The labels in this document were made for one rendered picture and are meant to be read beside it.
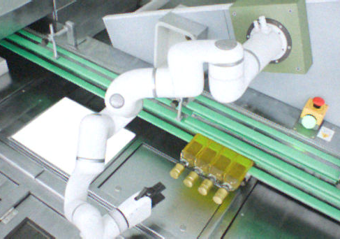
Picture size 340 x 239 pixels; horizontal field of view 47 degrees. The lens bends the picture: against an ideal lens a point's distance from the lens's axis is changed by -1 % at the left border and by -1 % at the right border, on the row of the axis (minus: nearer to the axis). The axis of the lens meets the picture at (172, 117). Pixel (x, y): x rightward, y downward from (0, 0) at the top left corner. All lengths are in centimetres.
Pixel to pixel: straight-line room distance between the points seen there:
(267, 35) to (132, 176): 71
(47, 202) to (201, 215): 56
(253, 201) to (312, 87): 48
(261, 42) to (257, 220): 66
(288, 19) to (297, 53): 11
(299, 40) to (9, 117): 125
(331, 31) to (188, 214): 77
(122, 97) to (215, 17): 53
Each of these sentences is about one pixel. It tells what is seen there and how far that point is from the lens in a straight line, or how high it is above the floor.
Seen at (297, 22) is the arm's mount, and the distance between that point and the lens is 125.
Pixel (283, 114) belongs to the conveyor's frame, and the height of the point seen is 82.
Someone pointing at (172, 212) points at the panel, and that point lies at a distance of 144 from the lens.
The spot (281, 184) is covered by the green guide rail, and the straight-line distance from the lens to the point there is 147.
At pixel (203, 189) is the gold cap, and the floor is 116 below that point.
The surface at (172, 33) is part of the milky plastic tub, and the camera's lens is 156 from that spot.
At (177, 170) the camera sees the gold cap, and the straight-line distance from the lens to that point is 137.
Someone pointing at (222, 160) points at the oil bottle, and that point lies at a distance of 140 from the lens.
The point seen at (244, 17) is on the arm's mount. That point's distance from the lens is 132.
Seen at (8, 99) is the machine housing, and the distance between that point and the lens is 197.
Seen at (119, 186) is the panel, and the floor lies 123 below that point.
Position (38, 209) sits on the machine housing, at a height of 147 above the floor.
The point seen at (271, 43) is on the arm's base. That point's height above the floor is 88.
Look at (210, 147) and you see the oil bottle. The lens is 144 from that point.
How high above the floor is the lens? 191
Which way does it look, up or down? 39 degrees down
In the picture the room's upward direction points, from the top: 135 degrees counter-clockwise
